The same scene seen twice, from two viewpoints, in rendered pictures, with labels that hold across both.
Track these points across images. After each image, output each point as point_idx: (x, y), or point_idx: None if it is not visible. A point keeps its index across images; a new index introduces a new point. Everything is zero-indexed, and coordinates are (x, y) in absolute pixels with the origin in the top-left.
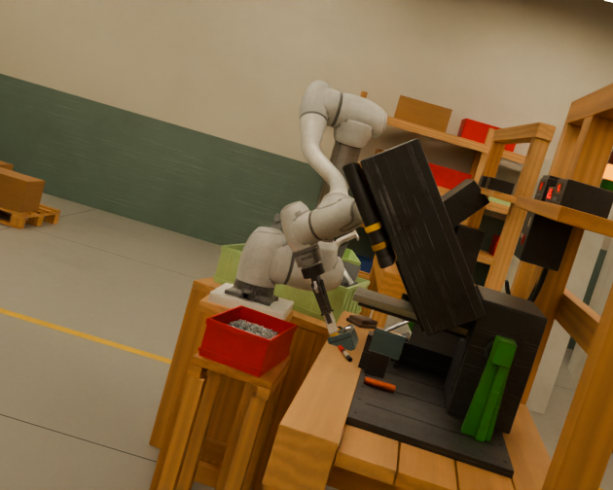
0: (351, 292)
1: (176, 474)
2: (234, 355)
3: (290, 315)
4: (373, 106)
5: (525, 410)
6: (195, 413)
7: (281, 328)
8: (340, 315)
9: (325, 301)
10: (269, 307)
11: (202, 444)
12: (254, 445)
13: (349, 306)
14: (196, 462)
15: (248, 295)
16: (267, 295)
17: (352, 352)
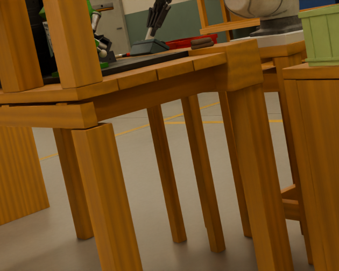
0: (320, 18)
1: (189, 143)
2: None
3: (265, 48)
4: None
5: None
6: (182, 102)
7: (185, 47)
8: (307, 51)
9: (148, 19)
10: (243, 37)
11: (230, 147)
12: (153, 122)
13: (335, 41)
14: (230, 159)
15: (256, 28)
16: (260, 27)
17: (128, 57)
